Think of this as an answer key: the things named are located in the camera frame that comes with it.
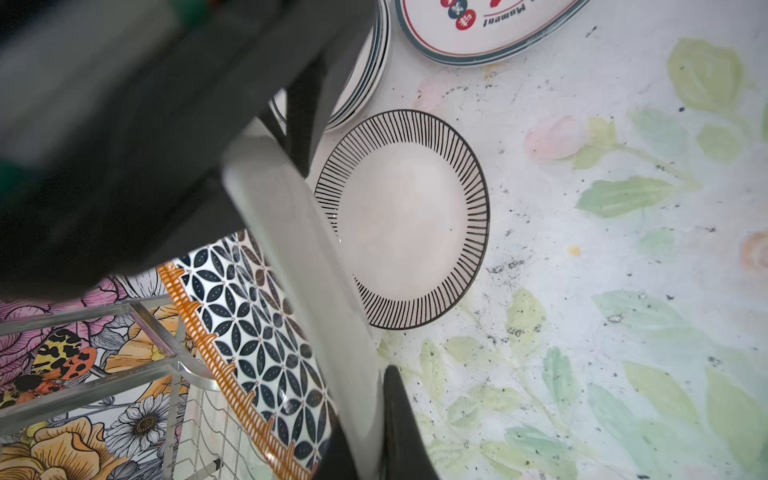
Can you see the black striped rim plate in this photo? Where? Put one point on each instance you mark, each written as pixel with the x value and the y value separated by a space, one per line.
pixel 407 198

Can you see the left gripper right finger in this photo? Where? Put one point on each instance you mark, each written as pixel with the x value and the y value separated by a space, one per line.
pixel 405 456

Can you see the chrome wire dish rack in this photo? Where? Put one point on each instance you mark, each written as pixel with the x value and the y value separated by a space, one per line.
pixel 117 390

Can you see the plain white plate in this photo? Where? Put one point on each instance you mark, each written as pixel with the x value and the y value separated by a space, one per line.
pixel 466 33

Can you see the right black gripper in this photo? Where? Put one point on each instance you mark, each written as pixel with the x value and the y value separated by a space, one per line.
pixel 115 116

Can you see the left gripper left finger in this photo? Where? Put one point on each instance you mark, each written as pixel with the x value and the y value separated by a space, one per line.
pixel 336 461

